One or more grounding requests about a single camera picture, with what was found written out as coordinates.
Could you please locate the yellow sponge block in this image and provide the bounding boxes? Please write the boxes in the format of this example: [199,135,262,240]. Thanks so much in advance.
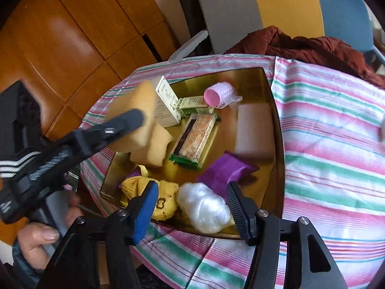
[104,81,157,153]

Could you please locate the white cardboard box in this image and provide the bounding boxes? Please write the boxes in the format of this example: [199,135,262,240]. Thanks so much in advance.
[150,76,181,128]

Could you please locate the cereal bar clear wrapper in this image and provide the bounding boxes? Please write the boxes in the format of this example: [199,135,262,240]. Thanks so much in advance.
[168,113,218,170]

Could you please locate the small green white box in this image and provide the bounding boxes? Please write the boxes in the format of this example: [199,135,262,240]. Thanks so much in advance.
[178,95,215,118]

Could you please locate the white plastic bag ball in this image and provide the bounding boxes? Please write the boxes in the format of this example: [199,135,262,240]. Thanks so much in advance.
[177,183,234,234]

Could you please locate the purple pouch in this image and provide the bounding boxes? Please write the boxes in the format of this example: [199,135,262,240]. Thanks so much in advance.
[122,166,141,183]
[196,151,259,198]

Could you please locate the pink hair roller clip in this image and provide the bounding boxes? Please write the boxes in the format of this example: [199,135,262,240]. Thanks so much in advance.
[204,82,243,109]

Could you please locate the pale pink sponge block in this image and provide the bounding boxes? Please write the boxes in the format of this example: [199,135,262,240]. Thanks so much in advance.
[234,103,275,160]

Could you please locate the person's left hand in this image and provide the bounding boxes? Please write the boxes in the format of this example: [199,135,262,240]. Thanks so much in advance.
[17,190,84,271]

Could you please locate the wooden wardrobe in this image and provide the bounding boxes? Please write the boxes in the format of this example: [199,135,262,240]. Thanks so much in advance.
[1,0,180,140]

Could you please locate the striped pink green bedsheet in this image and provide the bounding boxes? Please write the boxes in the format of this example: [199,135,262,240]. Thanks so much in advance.
[80,54,384,288]

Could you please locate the grey yellow blue armchair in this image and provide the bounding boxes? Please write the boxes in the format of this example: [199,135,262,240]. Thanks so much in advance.
[170,0,384,62]

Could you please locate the dark red jacket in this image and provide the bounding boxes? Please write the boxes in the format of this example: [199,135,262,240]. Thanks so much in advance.
[225,26,385,89]

